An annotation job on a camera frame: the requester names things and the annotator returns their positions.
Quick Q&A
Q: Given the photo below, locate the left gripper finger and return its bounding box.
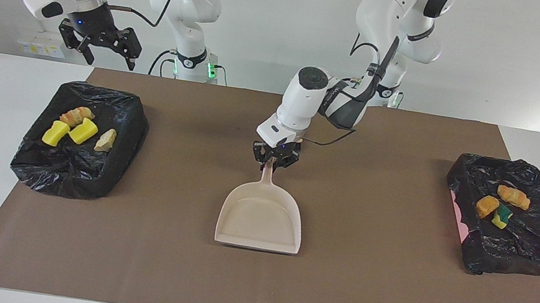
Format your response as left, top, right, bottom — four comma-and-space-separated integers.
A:
275, 149, 300, 172
250, 147, 272, 167

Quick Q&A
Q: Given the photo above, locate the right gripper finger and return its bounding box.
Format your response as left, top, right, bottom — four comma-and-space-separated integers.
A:
111, 26, 145, 72
53, 19, 100, 66

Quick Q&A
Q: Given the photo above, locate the beige plastic dustpan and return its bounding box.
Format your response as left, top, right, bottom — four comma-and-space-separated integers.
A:
213, 154, 312, 256

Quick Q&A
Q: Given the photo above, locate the rounded striped croissant piece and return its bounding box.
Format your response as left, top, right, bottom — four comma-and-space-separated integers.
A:
59, 104, 96, 131

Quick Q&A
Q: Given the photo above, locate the notched yellow sponge piece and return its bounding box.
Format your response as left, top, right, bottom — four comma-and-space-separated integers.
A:
67, 116, 100, 148

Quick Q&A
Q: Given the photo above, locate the blocky yellow sponge piece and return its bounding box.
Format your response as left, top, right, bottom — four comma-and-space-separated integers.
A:
41, 118, 72, 149

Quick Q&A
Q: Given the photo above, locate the pale torn bread piece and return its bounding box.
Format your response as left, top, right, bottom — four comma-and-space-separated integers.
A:
93, 127, 118, 154

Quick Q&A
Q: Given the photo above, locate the brown oval bread roll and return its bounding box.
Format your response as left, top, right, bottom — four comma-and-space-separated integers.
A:
474, 194, 501, 221

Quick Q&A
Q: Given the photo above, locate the yellow sponge wedge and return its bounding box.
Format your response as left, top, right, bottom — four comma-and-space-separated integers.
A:
490, 203, 515, 231

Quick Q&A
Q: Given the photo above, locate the pointed striped croissant piece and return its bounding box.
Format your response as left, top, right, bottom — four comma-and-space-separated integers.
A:
495, 184, 533, 212

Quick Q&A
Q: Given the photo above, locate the black bag lined bin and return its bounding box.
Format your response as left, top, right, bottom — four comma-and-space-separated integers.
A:
7, 73, 155, 209

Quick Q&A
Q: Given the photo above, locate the pink bin with black bag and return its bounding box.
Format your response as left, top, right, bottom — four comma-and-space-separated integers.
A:
433, 149, 540, 285

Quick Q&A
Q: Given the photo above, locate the brown table mat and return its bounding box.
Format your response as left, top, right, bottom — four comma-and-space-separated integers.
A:
0, 54, 540, 303

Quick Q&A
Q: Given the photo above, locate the black base cable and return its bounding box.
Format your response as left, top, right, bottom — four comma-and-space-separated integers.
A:
148, 47, 179, 79

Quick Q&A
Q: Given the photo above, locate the white wall outlet box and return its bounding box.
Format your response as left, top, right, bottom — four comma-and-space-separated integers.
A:
16, 27, 69, 60

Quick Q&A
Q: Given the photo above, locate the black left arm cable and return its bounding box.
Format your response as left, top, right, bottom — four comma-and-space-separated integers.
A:
302, 25, 402, 155

